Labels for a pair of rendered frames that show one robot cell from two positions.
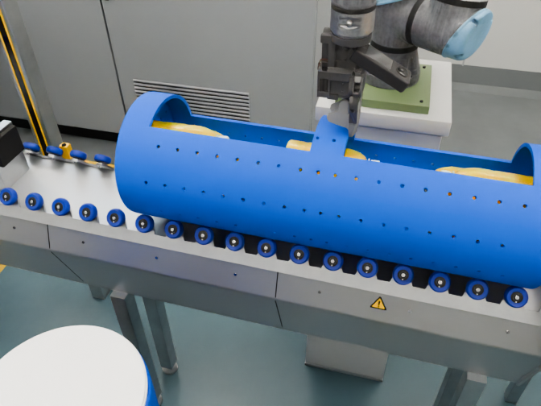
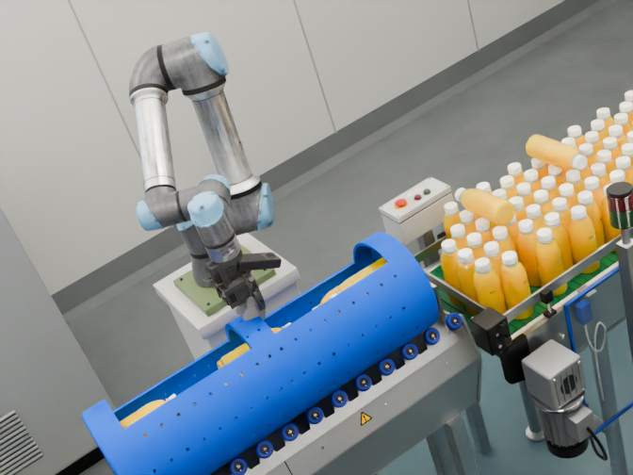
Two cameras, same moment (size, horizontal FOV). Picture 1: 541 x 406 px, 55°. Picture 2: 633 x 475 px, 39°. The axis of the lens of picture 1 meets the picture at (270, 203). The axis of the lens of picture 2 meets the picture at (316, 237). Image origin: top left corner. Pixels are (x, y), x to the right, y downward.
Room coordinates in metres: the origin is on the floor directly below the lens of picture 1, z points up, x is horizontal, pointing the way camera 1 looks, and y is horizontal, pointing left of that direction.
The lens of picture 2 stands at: (-0.65, 0.76, 2.47)
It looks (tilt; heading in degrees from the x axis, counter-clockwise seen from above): 31 degrees down; 323
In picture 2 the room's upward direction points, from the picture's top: 20 degrees counter-clockwise
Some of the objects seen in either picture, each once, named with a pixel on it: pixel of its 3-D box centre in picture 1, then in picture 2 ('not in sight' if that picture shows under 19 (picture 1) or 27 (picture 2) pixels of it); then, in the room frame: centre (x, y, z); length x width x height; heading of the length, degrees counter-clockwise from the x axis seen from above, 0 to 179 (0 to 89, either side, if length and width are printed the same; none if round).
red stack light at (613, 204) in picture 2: not in sight; (621, 198); (0.29, -0.86, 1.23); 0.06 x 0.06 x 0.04
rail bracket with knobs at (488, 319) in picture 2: not in sight; (491, 332); (0.54, -0.58, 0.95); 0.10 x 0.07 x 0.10; 164
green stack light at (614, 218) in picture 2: not in sight; (623, 214); (0.29, -0.86, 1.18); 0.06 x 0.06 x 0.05
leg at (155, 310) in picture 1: (158, 318); not in sight; (1.11, 0.40, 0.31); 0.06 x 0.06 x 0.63; 74
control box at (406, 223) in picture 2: not in sight; (417, 210); (0.97, -0.87, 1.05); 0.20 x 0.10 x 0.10; 74
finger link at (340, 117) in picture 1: (342, 118); (252, 312); (0.86, -0.14, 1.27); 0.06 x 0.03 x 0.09; 74
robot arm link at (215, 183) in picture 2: not in sight; (206, 199); (0.96, -0.20, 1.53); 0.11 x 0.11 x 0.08; 44
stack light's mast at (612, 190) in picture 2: not in sight; (623, 215); (0.29, -0.86, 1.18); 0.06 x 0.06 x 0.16
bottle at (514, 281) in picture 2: not in sight; (515, 286); (0.55, -0.72, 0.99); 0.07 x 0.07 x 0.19
